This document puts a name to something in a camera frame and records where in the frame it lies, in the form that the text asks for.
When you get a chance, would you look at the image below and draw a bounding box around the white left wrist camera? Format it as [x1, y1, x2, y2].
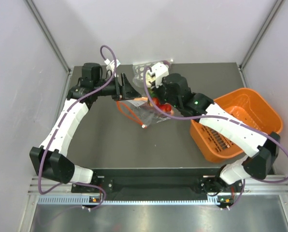
[104, 59, 120, 72]

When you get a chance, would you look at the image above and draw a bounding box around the clear orange-zip bag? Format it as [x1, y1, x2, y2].
[116, 97, 170, 129]

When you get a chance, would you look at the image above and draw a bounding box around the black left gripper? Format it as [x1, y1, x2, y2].
[94, 72, 141, 101]

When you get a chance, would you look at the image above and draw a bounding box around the fake red berry bunch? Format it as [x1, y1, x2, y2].
[148, 90, 174, 115]

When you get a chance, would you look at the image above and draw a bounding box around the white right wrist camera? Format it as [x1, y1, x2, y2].
[145, 62, 169, 88]

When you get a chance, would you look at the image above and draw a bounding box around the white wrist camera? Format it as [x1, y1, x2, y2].
[104, 59, 120, 72]
[145, 62, 169, 88]

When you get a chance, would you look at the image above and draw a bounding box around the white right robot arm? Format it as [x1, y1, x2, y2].
[150, 73, 280, 191]

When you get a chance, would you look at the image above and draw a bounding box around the grey slotted cable duct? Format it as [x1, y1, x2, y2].
[37, 194, 234, 206]

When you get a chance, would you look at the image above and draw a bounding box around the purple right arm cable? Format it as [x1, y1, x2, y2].
[143, 66, 288, 182]

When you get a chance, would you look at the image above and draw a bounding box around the orange plastic basket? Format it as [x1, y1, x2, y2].
[190, 88, 283, 163]

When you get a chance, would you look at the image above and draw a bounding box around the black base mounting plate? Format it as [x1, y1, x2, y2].
[71, 168, 246, 201]

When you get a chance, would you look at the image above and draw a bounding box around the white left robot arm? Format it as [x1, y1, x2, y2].
[29, 62, 141, 192]

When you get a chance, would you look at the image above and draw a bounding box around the clear bag with dotted item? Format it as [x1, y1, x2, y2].
[132, 59, 174, 88]

